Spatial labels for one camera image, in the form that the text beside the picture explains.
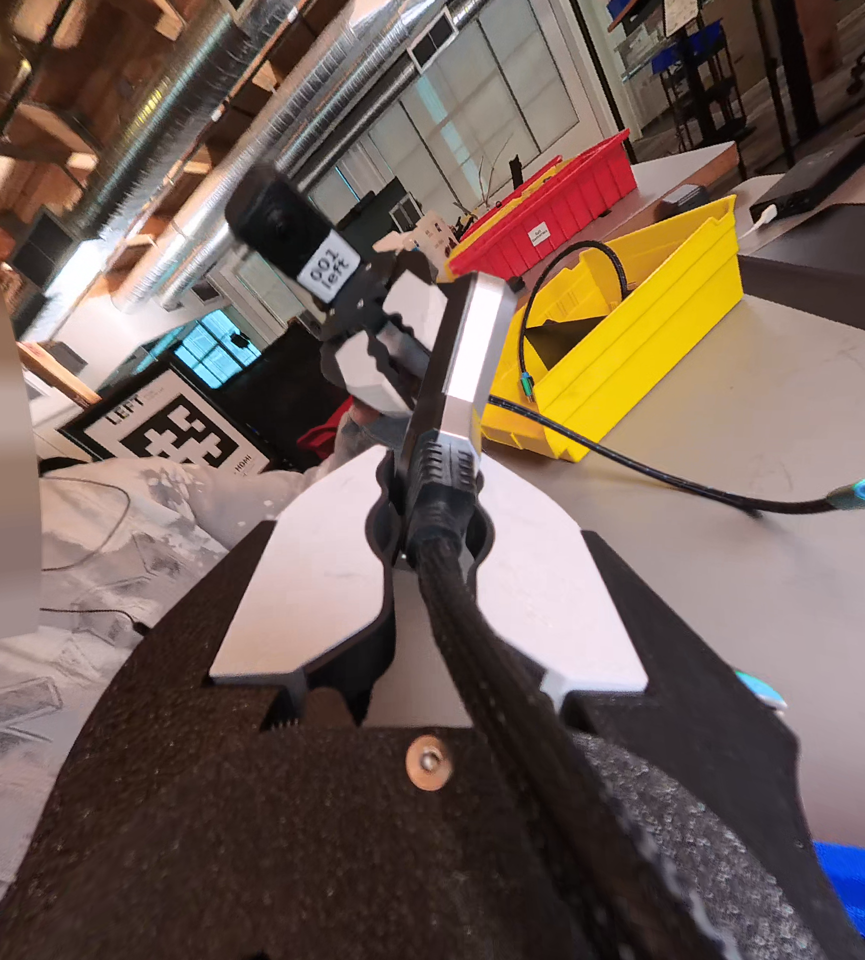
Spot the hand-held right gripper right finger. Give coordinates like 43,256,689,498
470,450,653,696

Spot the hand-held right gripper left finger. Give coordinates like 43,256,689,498
209,446,398,693

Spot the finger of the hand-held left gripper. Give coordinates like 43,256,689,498
333,330,425,416
383,270,452,354

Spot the silver black hdmi hub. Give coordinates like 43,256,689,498
395,271,520,481

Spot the thick black braided hub cable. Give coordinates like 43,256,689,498
401,431,749,960

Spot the yellow plastic bin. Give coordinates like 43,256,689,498
481,195,745,462

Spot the person's left forearm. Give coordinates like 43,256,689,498
38,450,347,556

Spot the person's left hand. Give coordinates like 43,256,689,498
336,402,413,460

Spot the red bag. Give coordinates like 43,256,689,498
297,397,355,460

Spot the red plastic bin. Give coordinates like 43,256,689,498
447,129,638,282

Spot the framed black-and-white tag sign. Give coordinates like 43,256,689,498
57,366,278,479

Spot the small black labelled device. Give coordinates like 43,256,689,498
657,183,711,216

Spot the person's grey patterned clothing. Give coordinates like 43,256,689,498
0,457,231,939

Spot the black cart with blue bins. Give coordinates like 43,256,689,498
653,18,752,151

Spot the black power bank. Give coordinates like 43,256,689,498
749,131,865,224

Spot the black table mat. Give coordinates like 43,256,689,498
736,202,865,346

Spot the slim silver air duct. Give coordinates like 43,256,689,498
113,0,479,312

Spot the large silver air duct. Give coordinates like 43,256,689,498
72,0,314,234

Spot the white charging cable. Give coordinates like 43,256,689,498
736,202,780,241

